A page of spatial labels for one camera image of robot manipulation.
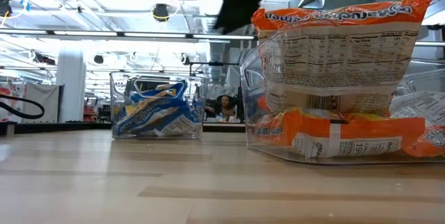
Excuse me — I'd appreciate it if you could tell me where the clear plastic bin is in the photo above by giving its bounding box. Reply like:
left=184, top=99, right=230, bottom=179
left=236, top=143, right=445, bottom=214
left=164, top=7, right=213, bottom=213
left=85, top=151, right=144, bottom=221
left=238, top=18, right=445, bottom=166
left=109, top=70, right=209, bottom=141

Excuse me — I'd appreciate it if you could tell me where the blue Maruchan noodle pack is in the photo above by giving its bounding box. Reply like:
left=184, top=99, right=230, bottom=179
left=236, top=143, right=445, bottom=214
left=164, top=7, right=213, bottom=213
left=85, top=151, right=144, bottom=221
left=114, top=97, right=196, bottom=137
left=129, top=81, right=188, bottom=104
left=152, top=112, right=205, bottom=138

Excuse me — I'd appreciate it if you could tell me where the black ceiling device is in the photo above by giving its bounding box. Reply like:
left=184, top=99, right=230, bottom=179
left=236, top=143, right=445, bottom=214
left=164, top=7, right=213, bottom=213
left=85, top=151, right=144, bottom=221
left=152, top=3, right=170, bottom=22

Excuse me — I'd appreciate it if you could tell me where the white patterned cloth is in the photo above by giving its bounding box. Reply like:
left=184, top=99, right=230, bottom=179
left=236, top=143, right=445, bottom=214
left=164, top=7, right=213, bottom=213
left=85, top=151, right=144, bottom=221
left=207, top=83, right=241, bottom=100

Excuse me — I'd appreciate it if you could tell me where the overhead bar with light strips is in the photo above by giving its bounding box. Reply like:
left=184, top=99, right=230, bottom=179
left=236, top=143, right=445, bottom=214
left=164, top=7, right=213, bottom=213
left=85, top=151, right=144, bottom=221
left=0, top=28, right=259, bottom=43

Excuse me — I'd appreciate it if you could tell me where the person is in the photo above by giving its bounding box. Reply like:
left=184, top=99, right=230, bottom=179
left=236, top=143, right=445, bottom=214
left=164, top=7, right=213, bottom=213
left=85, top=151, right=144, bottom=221
left=205, top=94, right=241, bottom=123

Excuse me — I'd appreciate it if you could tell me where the white column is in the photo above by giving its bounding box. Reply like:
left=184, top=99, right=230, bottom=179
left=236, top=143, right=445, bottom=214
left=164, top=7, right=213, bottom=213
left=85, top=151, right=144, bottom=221
left=55, top=41, right=87, bottom=124

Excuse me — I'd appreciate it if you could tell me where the white partition board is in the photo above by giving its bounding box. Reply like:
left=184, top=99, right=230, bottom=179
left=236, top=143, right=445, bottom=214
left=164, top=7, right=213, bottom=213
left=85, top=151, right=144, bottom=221
left=23, top=83, right=65, bottom=124

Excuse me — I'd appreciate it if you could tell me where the black ceiling box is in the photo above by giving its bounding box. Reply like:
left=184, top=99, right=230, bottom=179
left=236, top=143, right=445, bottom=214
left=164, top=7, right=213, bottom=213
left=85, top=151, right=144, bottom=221
left=0, top=0, right=13, bottom=18

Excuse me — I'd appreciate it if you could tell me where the colourful fish-print curtain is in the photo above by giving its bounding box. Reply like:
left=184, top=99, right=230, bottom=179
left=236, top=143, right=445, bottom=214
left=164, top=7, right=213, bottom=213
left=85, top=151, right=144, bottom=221
left=0, top=83, right=25, bottom=123

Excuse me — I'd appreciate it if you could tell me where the black stand frame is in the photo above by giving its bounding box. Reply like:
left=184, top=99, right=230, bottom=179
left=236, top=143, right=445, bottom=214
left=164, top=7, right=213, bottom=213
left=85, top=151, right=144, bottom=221
left=188, top=61, right=244, bottom=125

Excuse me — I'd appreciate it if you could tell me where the black cable loop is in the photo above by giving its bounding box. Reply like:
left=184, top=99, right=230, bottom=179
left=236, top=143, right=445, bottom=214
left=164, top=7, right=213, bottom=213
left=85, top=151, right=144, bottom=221
left=0, top=94, right=46, bottom=120

